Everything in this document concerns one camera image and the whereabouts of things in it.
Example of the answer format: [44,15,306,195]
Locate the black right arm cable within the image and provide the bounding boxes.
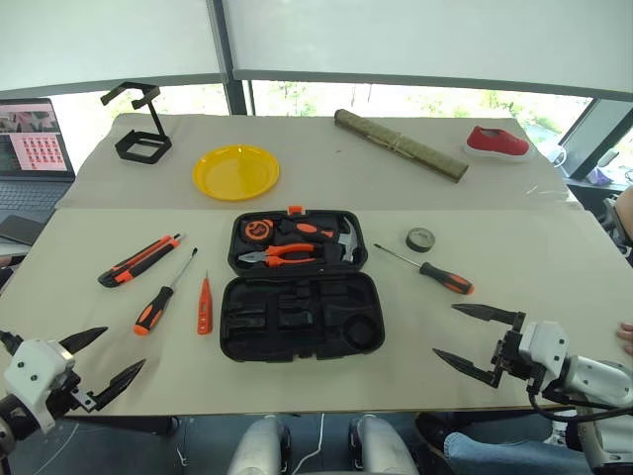
[526,378,633,425]

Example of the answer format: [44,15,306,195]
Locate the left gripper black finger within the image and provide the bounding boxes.
[58,326,110,355]
[91,358,147,413]

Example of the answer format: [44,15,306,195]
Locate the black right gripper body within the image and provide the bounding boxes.
[490,311,534,390]

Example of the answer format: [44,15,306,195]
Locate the orange black screwdriver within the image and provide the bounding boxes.
[372,241,477,297]
[133,246,200,337]

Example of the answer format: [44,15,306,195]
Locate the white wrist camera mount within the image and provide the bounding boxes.
[517,320,571,383]
[3,338,76,434]

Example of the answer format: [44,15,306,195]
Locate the bystander leg in jeans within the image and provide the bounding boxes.
[442,428,597,475]

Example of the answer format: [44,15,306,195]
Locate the open laptop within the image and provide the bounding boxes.
[0,97,77,246]

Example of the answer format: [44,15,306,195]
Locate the orange handled pliers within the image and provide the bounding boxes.
[237,241,318,269]

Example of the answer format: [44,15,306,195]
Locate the orange black tape measure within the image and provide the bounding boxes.
[241,217,274,244]

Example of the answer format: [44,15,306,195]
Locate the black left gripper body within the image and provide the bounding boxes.
[46,366,98,416]

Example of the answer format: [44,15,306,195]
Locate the yellow plastic plate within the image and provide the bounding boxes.
[192,143,282,203]

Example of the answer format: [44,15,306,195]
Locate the bystander bare hand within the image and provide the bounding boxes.
[615,321,633,356]

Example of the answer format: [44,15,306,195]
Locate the red slip-on shoe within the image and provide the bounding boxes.
[462,125,533,164]

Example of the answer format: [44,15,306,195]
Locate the rolled bamboo mat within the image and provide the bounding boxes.
[332,108,470,184]

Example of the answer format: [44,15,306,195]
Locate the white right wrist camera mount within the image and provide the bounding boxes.
[517,320,571,383]

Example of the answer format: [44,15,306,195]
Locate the steel claw hammer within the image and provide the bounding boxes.
[280,217,365,264]

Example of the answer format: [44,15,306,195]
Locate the silver rounded robot leg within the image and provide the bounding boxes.
[347,414,420,475]
[226,414,293,475]

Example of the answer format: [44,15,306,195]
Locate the orange black utility knife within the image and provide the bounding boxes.
[97,233,182,290]

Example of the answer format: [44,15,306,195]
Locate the grey tape roll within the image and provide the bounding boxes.
[405,227,438,254]

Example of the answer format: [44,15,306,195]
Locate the black metal stand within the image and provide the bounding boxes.
[100,81,174,164]

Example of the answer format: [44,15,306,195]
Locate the seated bystander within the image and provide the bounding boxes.
[611,185,633,251]

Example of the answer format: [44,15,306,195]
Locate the grey window frame post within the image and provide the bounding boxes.
[206,0,254,117]

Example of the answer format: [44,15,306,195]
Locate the thin white cord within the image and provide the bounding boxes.
[295,413,326,475]

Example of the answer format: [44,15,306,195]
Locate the black tool case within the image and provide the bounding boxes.
[219,204,387,366]

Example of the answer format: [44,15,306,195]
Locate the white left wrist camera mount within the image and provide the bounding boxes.
[3,338,76,434]

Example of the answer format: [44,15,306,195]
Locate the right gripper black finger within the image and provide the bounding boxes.
[432,347,503,390]
[451,302,527,329]

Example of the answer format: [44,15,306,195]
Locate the orange voltage tester pen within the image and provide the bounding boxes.
[196,269,215,336]

